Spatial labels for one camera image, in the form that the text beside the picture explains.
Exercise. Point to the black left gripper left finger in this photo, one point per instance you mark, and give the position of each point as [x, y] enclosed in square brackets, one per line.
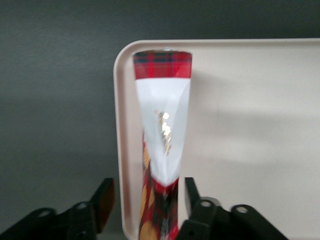
[75, 222]

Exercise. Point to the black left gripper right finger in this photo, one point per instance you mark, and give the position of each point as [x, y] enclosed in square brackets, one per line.
[212, 225]

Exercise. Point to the red cookie box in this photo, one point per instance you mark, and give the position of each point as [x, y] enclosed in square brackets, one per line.
[162, 100]

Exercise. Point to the beige plastic tray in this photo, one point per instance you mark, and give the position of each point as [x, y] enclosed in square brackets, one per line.
[250, 100]

